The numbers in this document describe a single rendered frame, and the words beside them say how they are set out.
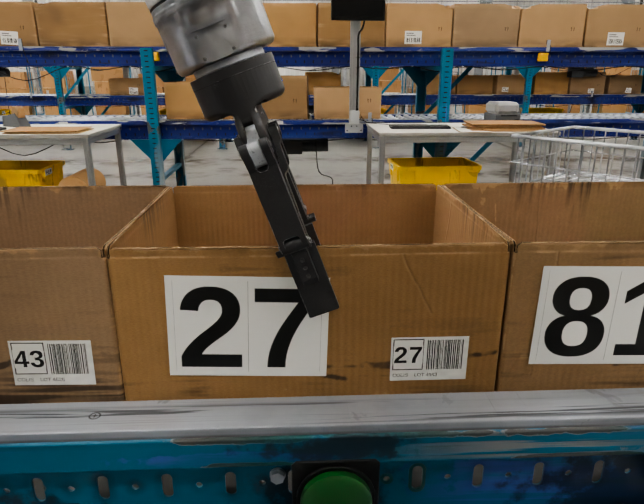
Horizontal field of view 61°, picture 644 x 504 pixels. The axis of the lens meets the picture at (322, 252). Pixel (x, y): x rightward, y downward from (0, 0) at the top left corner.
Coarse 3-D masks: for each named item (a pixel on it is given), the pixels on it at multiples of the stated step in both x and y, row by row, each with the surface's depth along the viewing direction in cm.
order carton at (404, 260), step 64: (192, 192) 79; (256, 192) 79; (320, 192) 80; (384, 192) 80; (448, 192) 75; (128, 256) 52; (192, 256) 52; (256, 256) 52; (320, 256) 52; (384, 256) 53; (448, 256) 53; (128, 320) 54; (384, 320) 55; (448, 320) 55; (128, 384) 56; (192, 384) 56; (256, 384) 57; (320, 384) 57; (384, 384) 57; (448, 384) 58
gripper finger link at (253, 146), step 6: (252, 126) 45; (246, 132) 45; (252, 132) 45; (252, 138) 44; (258, 138) 44; (252, 144) 43; (258, 144) 43; (252, 150) 43; (258, 150) 43; (252, 156) 43; (258, 156) 43; (258, 162) 43; (264, 162) 44
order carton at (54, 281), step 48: (0, 192) 78; (48, 192) 78; (96, 192) 78; (144, 192) 79; (0, 240) 80; (48, 240) 80; (96, 240) 81; (0, 288) 52; (48, 288) 52; (96, 288) 53; (0, 336) 54; (48, 336) 54; (96, 336) 54; (0, 384) 55; (96, 384) 56
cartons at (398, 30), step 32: (0, 32) 456; (32, 32) 457; (64, 32) 458; (96, 32) 459; (128, 32) 460; (288, 32) 466; (320, 32) 466; (384, 32) 469; (416, 32) 469; (448, 32) 471; (480, 32) 472; (512, 32) 473; (544, 32) 475; (576, 32) 475; (608, 32) 477; (640, 32) 478; (192, 96) 456; (288, 96) 458; (320, 96) 460
